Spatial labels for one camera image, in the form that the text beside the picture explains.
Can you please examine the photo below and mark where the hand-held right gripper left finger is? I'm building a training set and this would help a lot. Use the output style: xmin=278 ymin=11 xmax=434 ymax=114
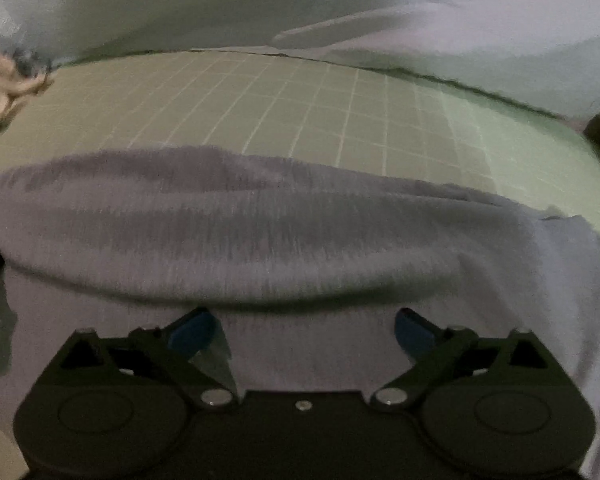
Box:
xmin=52 ymin=308 xmax=241 ymax=414

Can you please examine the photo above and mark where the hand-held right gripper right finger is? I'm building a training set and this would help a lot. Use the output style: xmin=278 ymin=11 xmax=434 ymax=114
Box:
xmin=370 ymin=308 xmax=553 ymax=413

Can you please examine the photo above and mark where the green grid mat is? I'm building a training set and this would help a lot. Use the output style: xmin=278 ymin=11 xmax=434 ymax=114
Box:
xmin=0 ymin=50 xmax=600 ymax=247

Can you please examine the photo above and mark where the grey shirt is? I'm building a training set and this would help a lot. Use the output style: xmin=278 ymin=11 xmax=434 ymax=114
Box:
xmin=0 ymin=145 xmax=600 ymax=480

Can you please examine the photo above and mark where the light blue printed blanket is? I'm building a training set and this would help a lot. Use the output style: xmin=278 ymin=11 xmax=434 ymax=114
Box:
xmin=0 ymin=0 xmax=600 ymax=126

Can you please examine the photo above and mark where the beige garment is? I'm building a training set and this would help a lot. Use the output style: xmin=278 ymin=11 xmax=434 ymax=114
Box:
xmin=0 ymin=52 xmax=54 ymax=149

